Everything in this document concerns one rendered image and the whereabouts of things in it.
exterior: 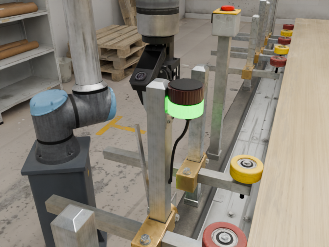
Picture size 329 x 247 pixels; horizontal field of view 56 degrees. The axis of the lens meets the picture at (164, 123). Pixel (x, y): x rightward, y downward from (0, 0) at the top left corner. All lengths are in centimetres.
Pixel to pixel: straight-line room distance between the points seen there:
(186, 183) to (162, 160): 26
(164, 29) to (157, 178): 30
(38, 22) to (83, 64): 244
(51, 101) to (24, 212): 101
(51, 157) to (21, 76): 263
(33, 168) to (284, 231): 102
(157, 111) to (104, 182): 170
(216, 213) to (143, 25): 66
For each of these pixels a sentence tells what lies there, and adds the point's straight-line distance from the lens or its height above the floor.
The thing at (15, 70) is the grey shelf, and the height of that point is 27.
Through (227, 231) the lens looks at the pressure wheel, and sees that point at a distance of 62.
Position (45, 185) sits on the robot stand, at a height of 51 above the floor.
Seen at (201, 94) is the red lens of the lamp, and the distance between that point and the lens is 49.
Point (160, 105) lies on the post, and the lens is 52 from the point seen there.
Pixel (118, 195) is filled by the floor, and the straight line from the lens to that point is 208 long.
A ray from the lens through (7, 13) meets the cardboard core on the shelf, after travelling 324.
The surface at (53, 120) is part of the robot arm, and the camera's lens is 129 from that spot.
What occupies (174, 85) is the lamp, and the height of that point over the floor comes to 117.
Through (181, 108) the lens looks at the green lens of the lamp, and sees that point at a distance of 49.
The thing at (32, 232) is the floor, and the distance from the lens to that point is 198.
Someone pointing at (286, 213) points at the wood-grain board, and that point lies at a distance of 69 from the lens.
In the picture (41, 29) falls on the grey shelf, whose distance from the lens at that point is 370.
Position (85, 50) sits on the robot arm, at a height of 104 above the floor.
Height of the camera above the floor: 135
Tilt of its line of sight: 28 degrees down
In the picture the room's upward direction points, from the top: straight up
